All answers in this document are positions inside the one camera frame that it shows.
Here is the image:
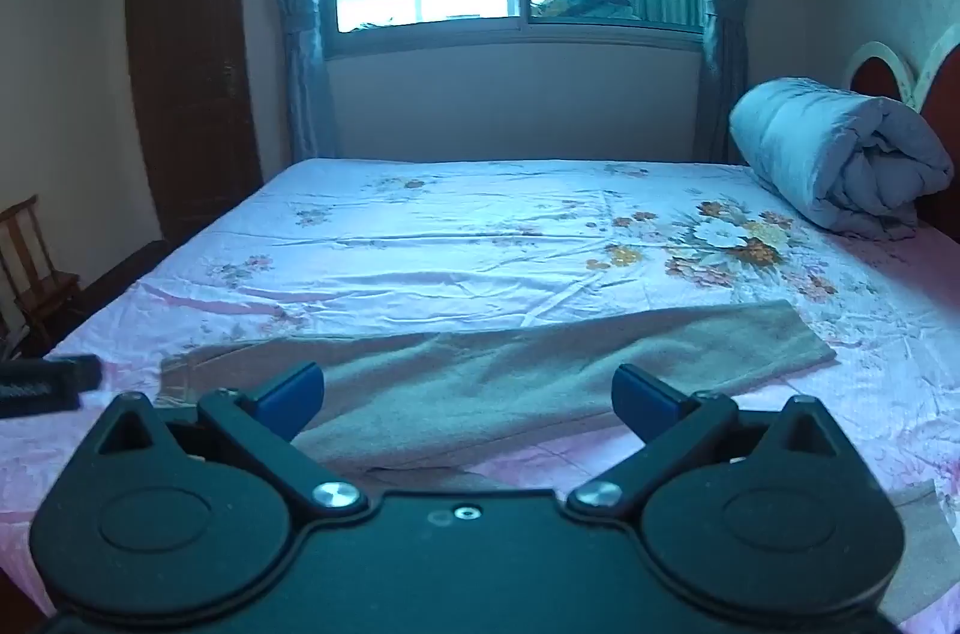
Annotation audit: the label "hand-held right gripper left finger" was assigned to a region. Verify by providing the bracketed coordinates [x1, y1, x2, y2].
[97, 362, 368, 519]

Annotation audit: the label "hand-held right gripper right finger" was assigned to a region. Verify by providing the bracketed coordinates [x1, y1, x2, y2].
[566, 364, 856, 519]

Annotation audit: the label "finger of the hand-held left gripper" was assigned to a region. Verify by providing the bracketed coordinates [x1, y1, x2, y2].
[0, 354, 103, 391]

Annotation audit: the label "grey-brown pants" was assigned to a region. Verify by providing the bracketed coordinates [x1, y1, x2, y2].
[160, 300, 960, 627]

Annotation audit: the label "wooden chair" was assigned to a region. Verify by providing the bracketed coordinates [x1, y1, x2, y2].
[0, 195, 83, 359]

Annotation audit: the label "bed with floral sheet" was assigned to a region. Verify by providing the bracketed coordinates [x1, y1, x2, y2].
[0, 158, 960, 634]

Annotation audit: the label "rolled light blue quilt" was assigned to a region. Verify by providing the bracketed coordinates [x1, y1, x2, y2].
[729, 77, 955, 239]

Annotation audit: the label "brown wooden door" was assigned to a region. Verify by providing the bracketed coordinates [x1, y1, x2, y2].
[126, 0, 265, 247]

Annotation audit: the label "red-brown headboard with white trim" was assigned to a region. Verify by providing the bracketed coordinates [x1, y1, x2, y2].
[844, 23, 960, 249]

